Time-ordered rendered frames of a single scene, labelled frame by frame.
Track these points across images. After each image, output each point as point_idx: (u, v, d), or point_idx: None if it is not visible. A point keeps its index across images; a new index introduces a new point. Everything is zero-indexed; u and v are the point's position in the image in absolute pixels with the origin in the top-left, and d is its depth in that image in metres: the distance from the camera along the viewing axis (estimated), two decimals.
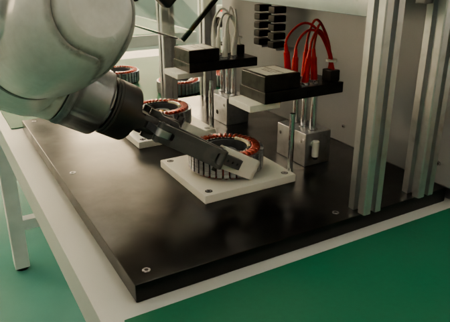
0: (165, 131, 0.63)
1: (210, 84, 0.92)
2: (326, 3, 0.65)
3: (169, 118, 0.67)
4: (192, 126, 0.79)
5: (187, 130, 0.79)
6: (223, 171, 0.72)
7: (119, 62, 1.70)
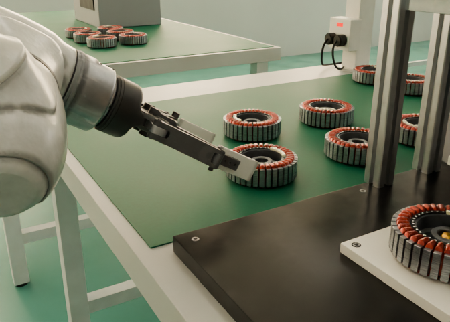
0: (160, 128, 0.63)
1: None
2: None
3: (167, 116, 0.67)
4: (187, 122, 0.79)
5: (182, 126, 0.79)
6: None
7: (224, 97, 1.26)
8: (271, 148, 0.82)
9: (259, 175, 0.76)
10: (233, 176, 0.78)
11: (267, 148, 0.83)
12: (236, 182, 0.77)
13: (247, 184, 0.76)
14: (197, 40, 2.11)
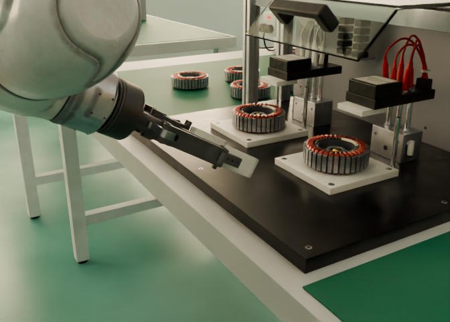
0: None
1: (305, 90, 1.04)
2: (437, 23, 0.77)
3: None
4: None
5: None
6: None
7: (179, 67, 1.81)
8: (343, 139, 0.90)
9: (339, 163, 0.84)
10: (313, 163, 0.85)
11: (339, 139, 0.91)
12: (316, 169, 0.85)
13: (327, 171, 0.84)
14: (173, 31, 2.66)
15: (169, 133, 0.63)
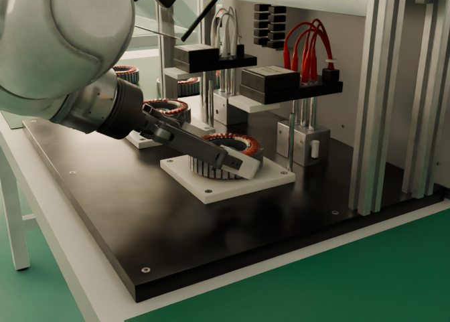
0: None
1: (209, 84, 0.92)
2: (326, 3, 0.65)
3: None
4: None
5: None
6: None
7: (119, 62, 1.70)
8: (236, 138, 0.79)
9: None
10: (195, 167, 0.74)
11: (232, 138, 0.79)
12: (198, 173, 0.73)
13: (209, 175, 0.72)
14: None
15: (164, 132, 0.63)
